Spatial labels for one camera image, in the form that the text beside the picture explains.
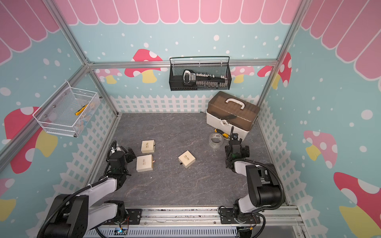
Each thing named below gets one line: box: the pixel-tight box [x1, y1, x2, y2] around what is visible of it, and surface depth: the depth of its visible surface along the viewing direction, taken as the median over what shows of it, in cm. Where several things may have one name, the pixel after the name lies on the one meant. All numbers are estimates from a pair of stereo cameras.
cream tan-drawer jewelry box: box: [135, 154, 156, 173], surface depth 92 cm
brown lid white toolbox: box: [205, 91, 261, 142], surface depth 99 cm
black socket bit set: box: [182, 69, 229, 89], surface depth 91 cm
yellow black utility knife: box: [74, 104, 88, 116], surface depth 77 cm
